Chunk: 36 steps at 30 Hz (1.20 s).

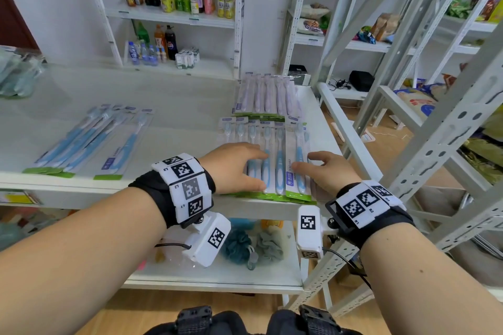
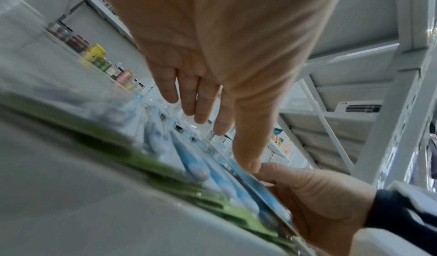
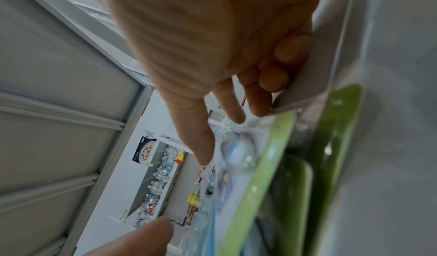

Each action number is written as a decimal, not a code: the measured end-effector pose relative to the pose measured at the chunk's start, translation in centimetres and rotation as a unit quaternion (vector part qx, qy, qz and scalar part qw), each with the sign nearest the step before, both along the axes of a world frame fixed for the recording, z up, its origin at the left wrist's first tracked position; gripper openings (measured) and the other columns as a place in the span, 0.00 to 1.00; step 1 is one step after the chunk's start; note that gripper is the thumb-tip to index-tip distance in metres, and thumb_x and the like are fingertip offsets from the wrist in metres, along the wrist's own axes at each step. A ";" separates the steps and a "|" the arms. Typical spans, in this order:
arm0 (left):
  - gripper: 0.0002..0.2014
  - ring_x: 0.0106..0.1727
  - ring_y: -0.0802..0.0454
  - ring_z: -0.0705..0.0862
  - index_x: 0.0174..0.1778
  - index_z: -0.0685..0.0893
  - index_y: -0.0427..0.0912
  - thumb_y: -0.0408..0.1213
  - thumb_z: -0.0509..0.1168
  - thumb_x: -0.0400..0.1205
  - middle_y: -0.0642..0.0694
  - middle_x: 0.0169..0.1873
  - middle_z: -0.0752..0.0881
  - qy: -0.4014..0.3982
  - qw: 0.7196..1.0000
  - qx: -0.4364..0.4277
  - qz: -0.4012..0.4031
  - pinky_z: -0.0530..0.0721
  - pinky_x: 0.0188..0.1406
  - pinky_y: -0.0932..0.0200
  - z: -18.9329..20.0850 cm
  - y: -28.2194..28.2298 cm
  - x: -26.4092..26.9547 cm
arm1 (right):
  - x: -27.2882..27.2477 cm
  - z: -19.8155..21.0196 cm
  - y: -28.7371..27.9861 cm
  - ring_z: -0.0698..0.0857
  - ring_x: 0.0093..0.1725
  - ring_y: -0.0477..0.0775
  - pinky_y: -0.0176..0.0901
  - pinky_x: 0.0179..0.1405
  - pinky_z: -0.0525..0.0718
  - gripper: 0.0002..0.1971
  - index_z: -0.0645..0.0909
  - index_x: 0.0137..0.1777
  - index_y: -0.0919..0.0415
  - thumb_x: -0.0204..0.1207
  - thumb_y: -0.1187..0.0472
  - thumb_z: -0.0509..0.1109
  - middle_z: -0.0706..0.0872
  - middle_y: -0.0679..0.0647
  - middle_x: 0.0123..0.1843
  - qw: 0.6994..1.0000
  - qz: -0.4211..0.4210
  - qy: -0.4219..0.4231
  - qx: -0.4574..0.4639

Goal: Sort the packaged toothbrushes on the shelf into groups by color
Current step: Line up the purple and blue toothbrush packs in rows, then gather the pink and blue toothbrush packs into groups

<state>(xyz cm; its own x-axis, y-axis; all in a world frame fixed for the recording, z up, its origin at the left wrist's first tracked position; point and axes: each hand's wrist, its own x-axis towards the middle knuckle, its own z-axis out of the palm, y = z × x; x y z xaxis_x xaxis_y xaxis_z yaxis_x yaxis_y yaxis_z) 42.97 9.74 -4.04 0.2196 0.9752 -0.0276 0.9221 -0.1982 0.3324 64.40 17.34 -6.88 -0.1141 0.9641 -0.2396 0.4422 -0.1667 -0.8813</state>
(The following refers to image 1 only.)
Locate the row of green toothbrush packets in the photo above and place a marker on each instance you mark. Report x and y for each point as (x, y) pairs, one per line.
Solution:
(19, 71)

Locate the person's left forearm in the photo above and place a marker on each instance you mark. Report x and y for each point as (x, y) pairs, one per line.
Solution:
(78, 260)

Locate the white goods rack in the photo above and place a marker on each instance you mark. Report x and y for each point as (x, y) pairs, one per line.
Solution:
(471, 25)

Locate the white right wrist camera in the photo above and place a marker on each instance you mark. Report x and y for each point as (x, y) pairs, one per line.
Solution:
(308, 236)

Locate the person's left hand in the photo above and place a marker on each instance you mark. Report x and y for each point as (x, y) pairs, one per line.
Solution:
(232, 170)

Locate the small black box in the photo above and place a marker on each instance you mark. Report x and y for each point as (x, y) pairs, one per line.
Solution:
(361, 80)

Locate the black pouch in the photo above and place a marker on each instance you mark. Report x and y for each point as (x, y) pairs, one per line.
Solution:
(297, 69)

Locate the row of purple toothbrush packets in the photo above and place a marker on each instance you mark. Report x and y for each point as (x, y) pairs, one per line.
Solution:
(267, 95)

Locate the red-brown wooden door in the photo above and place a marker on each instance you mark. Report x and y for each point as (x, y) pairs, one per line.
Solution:
(11, 24)

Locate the pile of large food bags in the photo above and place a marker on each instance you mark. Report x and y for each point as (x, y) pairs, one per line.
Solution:
(416, 101)

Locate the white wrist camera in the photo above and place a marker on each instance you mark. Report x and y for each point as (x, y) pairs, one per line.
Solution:
(212, 240)
(308, 236)

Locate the white metal shelf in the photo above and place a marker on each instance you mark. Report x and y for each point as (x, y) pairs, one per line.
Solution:
(157, 91)

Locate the yellow packet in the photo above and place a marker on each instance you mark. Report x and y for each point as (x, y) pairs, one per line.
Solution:
(497, 13)

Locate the row of blue toothbrush packets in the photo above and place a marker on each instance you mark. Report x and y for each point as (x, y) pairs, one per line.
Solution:
(118, 150)

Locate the pile of snack packets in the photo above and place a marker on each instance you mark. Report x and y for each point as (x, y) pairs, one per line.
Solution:
(314, 26)

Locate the person's right forearm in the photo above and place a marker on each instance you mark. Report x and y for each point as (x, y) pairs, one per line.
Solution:
(424, 283)

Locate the white drinks shelving unit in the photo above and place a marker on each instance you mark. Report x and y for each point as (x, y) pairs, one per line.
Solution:
(177, 16)

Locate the green-bordered price label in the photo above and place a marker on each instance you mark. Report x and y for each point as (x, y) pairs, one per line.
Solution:
(17, 198)

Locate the person's right hand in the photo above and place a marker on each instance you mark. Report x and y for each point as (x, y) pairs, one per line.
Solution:
(334, 177)

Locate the cluster of water and soda bottles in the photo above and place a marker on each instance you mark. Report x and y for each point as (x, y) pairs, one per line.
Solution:
(171, 44)

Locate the cluster of small white cartons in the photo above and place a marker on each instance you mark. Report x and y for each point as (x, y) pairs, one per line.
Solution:
(184, 60)

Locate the blue mesh bath sponge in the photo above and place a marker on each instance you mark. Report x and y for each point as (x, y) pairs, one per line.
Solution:
(235, 246)

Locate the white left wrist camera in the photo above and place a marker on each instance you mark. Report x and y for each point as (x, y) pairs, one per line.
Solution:
(212, 240)

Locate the white snack shelving unit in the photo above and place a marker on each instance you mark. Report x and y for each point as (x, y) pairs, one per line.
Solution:
(306, 39)

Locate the grey mesh bath sponge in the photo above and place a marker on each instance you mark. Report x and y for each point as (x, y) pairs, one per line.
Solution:
(271, 246)

